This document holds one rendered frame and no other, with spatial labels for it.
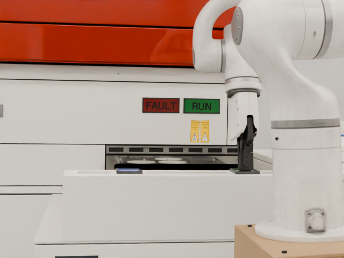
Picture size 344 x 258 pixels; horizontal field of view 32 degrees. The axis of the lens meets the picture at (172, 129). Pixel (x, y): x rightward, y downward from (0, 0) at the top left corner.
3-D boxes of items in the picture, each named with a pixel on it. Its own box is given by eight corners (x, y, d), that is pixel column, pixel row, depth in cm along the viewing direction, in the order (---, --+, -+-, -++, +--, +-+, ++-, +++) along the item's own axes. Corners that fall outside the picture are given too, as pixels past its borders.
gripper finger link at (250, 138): (243, 107, 135) (239, 126, 138) (251, 129, 129) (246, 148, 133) (249, 107, 135) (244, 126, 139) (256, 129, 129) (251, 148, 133)
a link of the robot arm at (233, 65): (222, 76, 134) (264, 76, 134) (221, 19, 136) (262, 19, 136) (219, 85, 142) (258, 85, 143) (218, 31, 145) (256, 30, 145)
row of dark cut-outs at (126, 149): (106, 153, 190) (106, 145, 190) (242, 154, 196) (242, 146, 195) (106, 153, 189) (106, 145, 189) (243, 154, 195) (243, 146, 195)
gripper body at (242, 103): (222, 94, 143) (223, 142, 141) (232, 84, 133) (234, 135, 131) (253, 95, 144) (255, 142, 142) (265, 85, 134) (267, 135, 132)
